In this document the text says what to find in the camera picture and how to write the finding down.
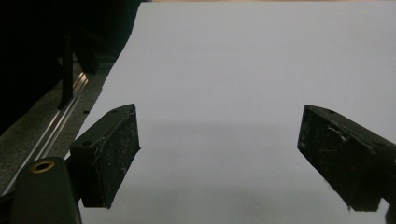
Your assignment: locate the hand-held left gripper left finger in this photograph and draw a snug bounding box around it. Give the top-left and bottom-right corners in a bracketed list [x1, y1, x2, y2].
[68, 104, 141, 210]

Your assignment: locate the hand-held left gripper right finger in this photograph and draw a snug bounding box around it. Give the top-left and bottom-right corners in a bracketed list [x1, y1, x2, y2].
[297, 105, 396, 213]

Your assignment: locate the grey metal table frame rail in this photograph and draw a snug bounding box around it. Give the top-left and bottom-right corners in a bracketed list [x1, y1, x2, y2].
[0, 55, 118, 197]

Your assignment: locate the black metal stand post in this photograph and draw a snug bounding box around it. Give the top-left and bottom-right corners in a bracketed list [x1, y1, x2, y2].
[57, 29, 76, 110]

